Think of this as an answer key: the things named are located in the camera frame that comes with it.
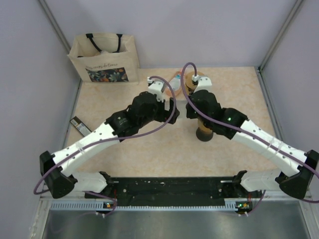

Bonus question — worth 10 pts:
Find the brown paper coffee filter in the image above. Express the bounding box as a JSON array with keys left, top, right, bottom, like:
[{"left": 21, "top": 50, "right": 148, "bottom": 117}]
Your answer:
[{"left": 185, "top": 71, "right": 198, "bottom": 90}]

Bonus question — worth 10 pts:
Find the white paper sheet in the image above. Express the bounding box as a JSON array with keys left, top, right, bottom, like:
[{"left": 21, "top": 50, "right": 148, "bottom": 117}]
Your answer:
[{"left": 176, "top": 100, "right": 187, "bottom": 119}]

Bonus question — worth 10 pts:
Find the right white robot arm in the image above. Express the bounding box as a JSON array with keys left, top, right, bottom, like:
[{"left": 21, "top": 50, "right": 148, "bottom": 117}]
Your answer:
[{"left": 184, "top": 73, "right": 319, "bottom": 200}]

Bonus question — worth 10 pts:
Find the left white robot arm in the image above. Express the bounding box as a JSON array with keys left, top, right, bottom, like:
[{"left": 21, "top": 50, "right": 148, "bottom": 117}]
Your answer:
[{"left": 39, "top": 76, "right": 179, "bottom": 199}]

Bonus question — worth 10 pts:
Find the dark carafe with red lid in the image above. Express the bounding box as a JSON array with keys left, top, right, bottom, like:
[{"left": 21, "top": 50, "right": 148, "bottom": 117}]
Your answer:
[{"left": 196, "top": 127, "right": 214, "bottom": 142}]

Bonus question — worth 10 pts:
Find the pink detergent bottle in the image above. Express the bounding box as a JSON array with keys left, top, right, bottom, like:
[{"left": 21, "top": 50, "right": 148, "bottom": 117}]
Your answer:
[{"left": 165, "top": 71, "right": 182, "bottom": 97}]

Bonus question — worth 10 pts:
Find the beige canvas tote bag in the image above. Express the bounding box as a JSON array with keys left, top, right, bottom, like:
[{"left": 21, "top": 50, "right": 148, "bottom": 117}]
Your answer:
[{"left": 68, "top": 33, "right": 140, "bottom": 83}]

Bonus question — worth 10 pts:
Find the small black barcode box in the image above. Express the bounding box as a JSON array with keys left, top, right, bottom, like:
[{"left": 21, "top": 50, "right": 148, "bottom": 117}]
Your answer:
[{"left": 69, "top": 116, "right": 92, "bottom": 137}]

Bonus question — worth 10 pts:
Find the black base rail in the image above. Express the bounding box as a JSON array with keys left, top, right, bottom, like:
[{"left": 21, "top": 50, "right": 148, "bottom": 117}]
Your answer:
[{"left": 84, "top": 176, "right": 252, "bottom": 207}]

